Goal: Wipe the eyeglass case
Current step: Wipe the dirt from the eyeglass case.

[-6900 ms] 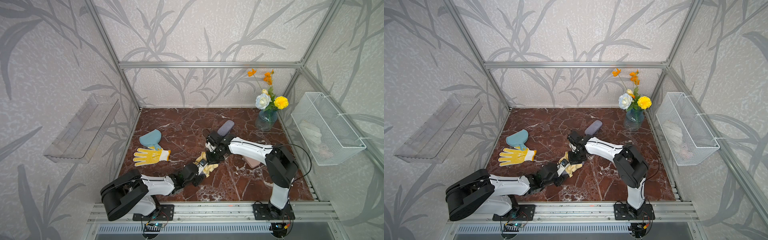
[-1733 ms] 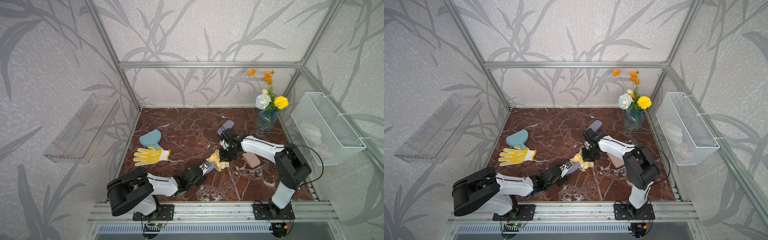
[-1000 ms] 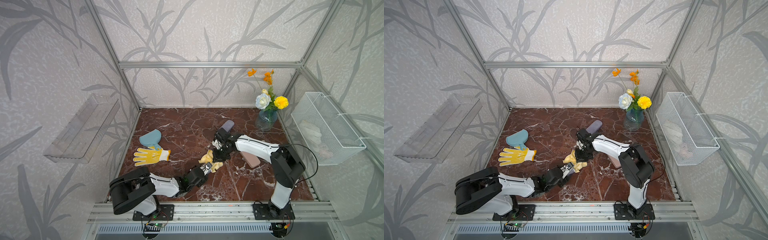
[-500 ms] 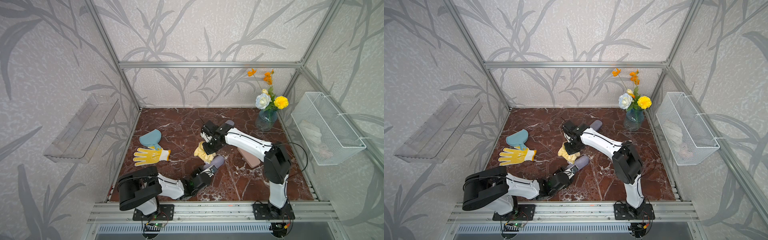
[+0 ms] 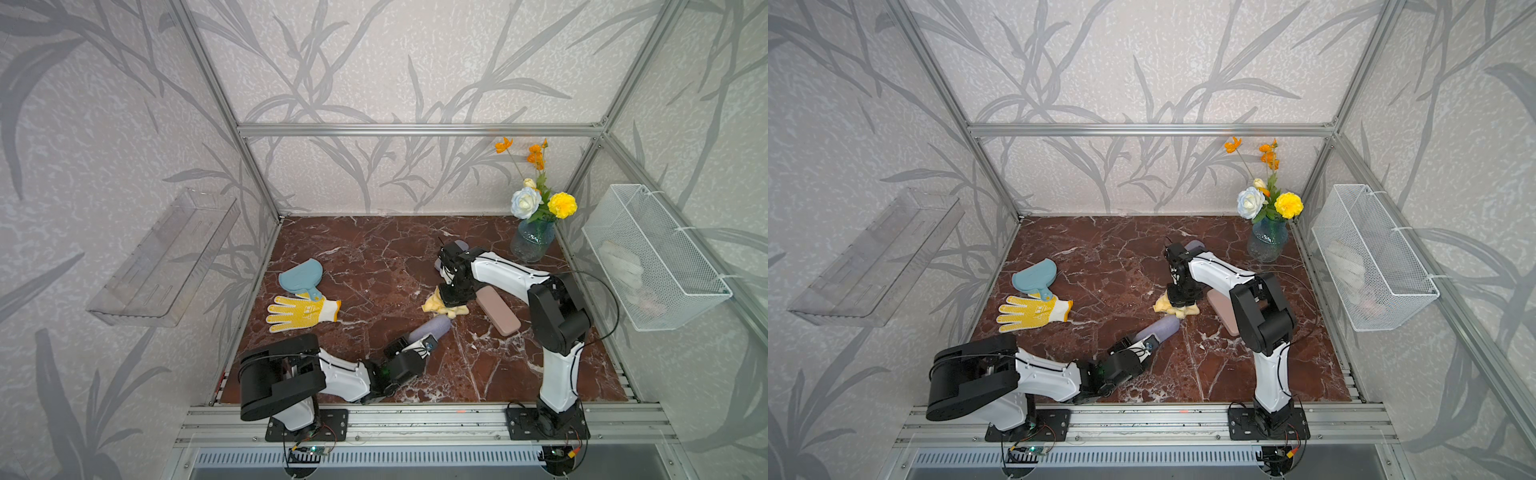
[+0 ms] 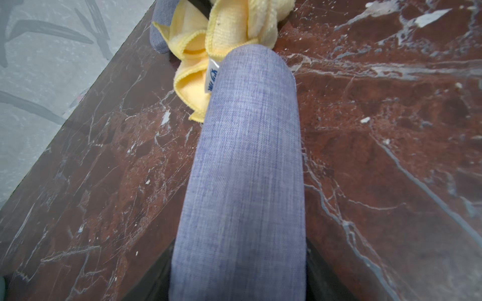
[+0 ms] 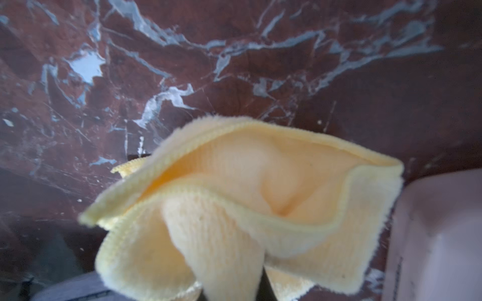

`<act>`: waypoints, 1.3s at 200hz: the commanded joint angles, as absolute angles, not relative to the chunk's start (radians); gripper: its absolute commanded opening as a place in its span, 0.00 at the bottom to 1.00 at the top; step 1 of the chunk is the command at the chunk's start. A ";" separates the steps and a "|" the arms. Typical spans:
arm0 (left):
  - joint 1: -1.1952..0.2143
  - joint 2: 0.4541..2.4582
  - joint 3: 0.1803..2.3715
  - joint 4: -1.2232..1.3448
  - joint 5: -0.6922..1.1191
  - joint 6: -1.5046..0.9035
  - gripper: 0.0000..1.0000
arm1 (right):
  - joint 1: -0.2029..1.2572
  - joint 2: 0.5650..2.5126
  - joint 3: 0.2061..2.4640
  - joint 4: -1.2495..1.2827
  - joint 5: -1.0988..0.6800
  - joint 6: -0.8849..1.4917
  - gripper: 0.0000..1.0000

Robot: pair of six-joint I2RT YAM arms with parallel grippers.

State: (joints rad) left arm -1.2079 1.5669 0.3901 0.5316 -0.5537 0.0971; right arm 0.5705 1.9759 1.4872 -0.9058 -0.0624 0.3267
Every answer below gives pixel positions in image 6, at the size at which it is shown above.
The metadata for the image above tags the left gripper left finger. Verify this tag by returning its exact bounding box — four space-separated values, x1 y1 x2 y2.
122 240 175 301

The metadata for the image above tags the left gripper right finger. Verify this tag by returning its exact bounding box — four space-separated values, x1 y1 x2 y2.
306 239 357 301

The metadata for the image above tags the yellow microfiber cloth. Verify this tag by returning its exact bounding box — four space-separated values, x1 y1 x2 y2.
153 1 295 123

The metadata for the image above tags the blue-grey fabric eyeglass case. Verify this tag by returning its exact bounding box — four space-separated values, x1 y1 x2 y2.
169 45 307 300

